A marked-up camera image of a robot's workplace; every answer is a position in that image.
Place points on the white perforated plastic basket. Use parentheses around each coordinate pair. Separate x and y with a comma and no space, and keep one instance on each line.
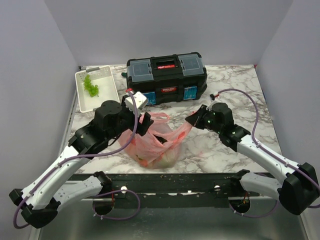
(101,76)

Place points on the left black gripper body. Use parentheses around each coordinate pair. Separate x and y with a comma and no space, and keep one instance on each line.
(128,118)

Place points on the black metal base rail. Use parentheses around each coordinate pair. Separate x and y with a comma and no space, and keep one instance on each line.
(177,190)

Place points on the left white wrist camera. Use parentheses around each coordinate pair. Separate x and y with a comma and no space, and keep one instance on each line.
(135,100)

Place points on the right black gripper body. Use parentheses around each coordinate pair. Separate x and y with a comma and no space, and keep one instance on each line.
(207,121)

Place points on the pink plastic bag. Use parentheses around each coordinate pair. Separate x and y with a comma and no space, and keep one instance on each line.
(161,146)

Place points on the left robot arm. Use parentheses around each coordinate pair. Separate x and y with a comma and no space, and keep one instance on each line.
(112,129)

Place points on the black plastic toolbox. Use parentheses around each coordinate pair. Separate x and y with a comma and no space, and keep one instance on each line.
(170,78)

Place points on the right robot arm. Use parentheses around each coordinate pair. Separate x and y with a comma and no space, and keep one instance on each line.
(294,185)

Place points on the green fake grape bunch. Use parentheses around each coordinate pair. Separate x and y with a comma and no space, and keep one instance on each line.
(93,90)

